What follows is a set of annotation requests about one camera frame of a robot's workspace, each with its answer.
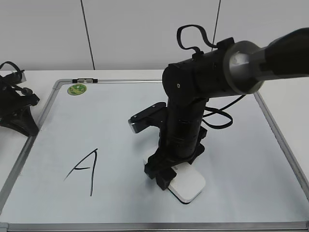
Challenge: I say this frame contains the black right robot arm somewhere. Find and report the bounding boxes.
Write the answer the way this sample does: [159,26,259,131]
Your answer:
[144,28,309,189]

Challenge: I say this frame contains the white whiteboard eraser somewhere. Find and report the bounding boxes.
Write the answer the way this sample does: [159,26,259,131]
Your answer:
[153,162,206,204]

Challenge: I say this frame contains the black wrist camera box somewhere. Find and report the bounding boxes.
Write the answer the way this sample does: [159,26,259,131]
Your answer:
[128,102,167,133]

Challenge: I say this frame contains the black and grey board clip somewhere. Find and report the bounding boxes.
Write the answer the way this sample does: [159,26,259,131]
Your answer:
[72,78,98,84]

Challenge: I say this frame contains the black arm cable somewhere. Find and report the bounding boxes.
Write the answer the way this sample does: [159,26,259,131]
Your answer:
[176,24,234,130]

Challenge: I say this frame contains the green round magnet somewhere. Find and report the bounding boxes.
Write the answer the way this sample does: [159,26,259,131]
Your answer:
[67,84,87,96]

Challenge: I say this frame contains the white whiteboard with grey frame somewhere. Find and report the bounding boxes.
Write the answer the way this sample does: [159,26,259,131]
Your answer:
[0,80,309,232]

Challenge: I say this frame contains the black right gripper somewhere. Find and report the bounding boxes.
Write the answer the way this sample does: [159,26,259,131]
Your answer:
[144,119,207,190]

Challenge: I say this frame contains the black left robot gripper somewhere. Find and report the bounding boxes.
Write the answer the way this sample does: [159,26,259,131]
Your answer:
[0,61,40,137]

